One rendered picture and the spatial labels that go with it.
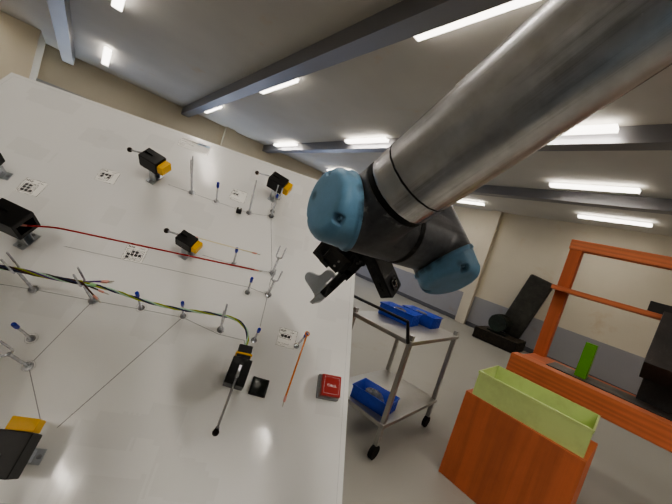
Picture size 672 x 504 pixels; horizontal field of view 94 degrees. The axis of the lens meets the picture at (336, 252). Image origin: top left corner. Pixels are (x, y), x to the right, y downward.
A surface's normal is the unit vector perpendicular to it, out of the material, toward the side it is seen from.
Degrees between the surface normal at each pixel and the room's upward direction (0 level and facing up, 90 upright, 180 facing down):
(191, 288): 49
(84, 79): 90
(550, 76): 121
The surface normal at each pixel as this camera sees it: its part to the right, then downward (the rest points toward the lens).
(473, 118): -0.67, 0.18
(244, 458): 0.36, -0.53
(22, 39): 0.61, 0.24
